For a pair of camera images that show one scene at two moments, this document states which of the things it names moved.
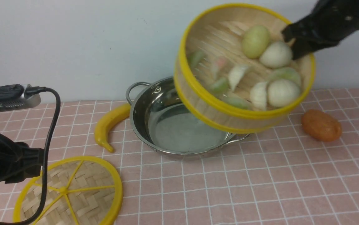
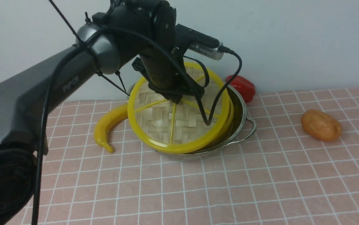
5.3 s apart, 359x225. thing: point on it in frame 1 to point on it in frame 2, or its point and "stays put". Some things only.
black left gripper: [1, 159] to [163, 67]
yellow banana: [121, 112] stays put
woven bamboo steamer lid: [82, 190] to [161, 124]
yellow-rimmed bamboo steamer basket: [235, 72] to [204, 146]
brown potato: [321, 126] stays put
